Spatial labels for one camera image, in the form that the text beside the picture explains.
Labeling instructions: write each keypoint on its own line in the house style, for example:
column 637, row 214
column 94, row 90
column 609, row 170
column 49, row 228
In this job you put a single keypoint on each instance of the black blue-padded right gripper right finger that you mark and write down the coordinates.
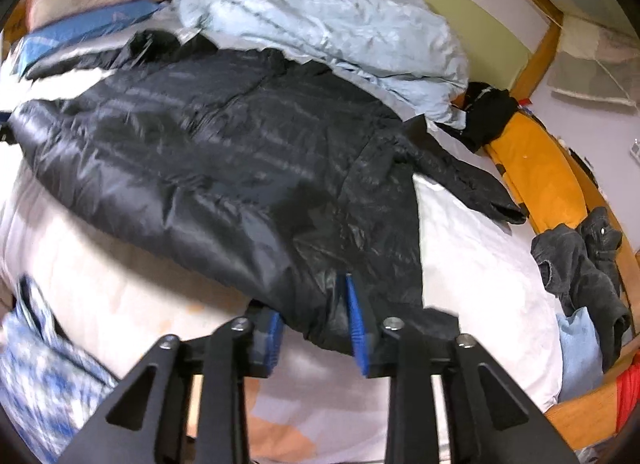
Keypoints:
column 444, row 382

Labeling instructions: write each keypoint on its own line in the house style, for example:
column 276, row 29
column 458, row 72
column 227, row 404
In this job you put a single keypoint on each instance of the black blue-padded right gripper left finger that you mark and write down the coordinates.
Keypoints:
column 185, row 400

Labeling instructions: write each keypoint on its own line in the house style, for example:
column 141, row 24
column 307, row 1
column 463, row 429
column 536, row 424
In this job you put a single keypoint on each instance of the black puffer down jacket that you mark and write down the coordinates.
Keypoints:
column 273, row 177

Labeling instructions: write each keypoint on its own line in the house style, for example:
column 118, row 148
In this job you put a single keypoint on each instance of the dark grey crumpled clothing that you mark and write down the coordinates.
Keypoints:
column 578, row 267

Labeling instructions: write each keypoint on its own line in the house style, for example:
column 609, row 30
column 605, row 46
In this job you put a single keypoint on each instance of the light blue cloth piece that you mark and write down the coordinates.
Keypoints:
column 581, row 355

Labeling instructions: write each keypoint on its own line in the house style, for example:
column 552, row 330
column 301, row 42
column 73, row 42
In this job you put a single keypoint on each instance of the white patterned bed sheet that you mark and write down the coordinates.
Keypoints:
column 114, row 300

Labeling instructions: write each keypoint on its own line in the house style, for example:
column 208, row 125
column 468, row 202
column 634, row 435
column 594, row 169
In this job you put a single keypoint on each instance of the blue white patterned cloth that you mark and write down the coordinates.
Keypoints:
column 49, row 386

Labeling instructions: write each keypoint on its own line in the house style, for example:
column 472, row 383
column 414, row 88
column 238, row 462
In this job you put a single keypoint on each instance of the red cloth piece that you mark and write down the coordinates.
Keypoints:
column 628, row 391

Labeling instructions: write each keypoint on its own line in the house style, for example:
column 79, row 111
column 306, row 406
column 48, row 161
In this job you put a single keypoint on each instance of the black garment at headboard corner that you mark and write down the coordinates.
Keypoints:
column 487, row 111

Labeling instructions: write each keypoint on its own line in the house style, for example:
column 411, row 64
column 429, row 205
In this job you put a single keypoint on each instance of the light blue duvet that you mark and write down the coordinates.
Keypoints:
column 401, row 46

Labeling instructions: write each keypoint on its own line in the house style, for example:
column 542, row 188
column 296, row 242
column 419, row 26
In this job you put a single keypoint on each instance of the blue pillow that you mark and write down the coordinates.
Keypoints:
column 78, row 28

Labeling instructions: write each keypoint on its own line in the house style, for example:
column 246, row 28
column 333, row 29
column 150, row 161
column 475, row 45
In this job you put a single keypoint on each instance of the orange wooden bed frame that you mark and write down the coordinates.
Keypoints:
column 591, row 418

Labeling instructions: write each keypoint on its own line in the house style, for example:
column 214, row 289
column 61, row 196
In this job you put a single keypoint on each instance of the white wall socket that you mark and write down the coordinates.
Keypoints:
column 635, row 151

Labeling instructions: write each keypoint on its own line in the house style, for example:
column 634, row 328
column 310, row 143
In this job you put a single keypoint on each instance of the grey mesh wall hanging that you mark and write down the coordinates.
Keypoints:
column 597, row 64

